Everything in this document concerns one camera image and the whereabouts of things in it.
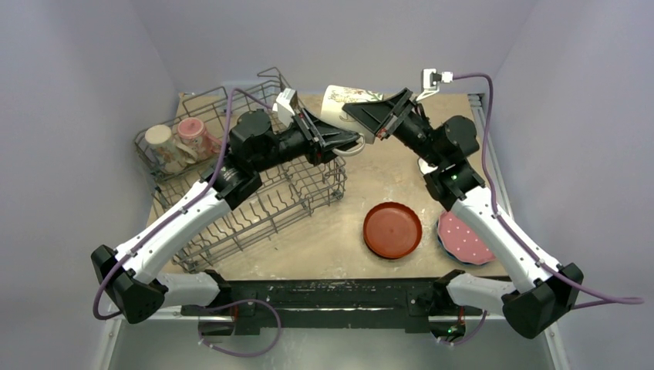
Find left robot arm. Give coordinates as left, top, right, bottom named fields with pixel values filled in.
left=91, top=109, right=365, bottom=324

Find grey wire dish rack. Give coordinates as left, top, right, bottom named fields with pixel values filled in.
left=133, top=67, right=347, bottom=273

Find white bowl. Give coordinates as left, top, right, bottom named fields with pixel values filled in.
left=417, top=158, right=437, bottom=175

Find pink patterned mug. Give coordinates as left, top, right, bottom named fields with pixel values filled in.
left=177, top=117, right=221, bottom=161

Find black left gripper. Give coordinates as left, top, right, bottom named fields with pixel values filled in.
left=252, top=108, right=359, bottom=173

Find white floral mug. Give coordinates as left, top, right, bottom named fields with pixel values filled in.
left=320, top=84, right=384, bottom=156

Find beige mug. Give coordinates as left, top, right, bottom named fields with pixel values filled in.
left=144, top=124, right=197, bottom=174

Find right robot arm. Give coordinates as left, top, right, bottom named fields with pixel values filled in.
left=342, top=89, right=584, bottom=339

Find red-orange plate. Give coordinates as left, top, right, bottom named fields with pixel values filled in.
left=362, top=202, right=423, bottom=260

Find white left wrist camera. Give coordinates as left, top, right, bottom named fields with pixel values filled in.
left=272, top=88, right=300, bottom=128

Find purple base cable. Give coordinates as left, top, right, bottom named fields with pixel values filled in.
left=197, top=298, right=284, bottom=359

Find pink polka dot plate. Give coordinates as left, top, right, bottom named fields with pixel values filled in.
left=438, top=211, right=496, bottom=265

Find blue plate under pink plate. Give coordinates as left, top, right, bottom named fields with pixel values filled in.
left=435, top=217, right=491, bottom=267

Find clear plastic container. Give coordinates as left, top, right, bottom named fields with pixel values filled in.
left=222, top=80, right=265, bottom=95

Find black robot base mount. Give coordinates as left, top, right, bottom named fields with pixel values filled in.
left=180, top=277, right=482, bottom=335

